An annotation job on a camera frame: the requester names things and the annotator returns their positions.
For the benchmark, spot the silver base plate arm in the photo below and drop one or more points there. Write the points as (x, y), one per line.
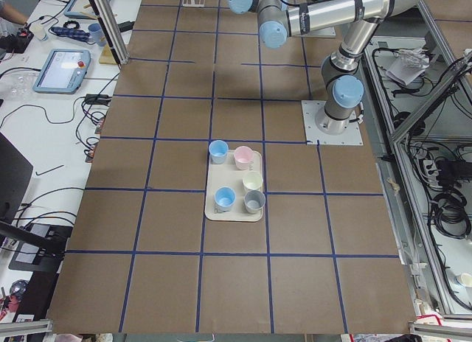
(327, 32)
(322, 130)

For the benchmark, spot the pink cup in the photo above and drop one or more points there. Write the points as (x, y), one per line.
(244, 157)

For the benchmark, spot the cream cup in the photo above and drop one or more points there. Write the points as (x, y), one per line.
(252, 180)

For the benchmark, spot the blue cup off tray corner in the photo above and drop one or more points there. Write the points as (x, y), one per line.
(218, 151)

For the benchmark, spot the blue cup on tray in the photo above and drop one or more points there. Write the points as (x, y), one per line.
(224, 199)

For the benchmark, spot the grey cup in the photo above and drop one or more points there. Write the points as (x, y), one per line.
(254, 201)

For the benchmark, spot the blue cup on desk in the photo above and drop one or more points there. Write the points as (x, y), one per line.
(97, 34)

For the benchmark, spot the white paper cup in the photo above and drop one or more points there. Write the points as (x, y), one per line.
(38, 30)

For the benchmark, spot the beige plastic tray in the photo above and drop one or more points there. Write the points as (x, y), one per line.
(227, 175)

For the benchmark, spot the black power adapter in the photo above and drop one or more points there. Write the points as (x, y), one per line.
(97, 99)

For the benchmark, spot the wooden mug tree stand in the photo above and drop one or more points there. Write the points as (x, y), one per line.
(108, 54)

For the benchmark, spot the blue teach pendant near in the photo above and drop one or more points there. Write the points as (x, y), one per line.
(63, 71)

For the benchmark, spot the blue teach pendant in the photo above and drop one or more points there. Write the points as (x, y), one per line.
(79, 9)
(63, 71)

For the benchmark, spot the crumpled white paper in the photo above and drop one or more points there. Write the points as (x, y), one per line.
(409, 64)

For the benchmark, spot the black monitor stand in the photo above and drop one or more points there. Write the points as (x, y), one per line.
(41, 246)

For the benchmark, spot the blue checkered cloth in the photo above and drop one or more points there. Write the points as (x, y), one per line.
(74, 34)

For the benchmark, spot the blue teach pendant far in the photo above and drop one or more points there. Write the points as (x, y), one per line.
(79, 9)

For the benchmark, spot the aluminium frame post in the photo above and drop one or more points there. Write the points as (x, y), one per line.
(103, 6)

